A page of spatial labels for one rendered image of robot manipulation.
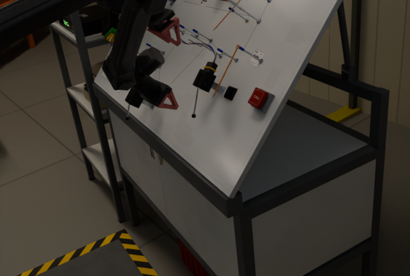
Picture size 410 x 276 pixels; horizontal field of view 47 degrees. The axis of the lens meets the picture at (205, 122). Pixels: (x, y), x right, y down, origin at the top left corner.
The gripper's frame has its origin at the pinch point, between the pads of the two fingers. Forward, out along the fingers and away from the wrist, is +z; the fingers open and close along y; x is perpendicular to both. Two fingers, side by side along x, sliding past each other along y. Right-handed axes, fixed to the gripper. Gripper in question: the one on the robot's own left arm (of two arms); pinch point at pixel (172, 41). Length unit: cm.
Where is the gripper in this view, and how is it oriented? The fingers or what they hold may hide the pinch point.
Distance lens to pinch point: 138.3
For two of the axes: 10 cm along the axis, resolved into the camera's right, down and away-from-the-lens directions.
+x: -7.1, 6.7, -2.3
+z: 4.6, 6.8, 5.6
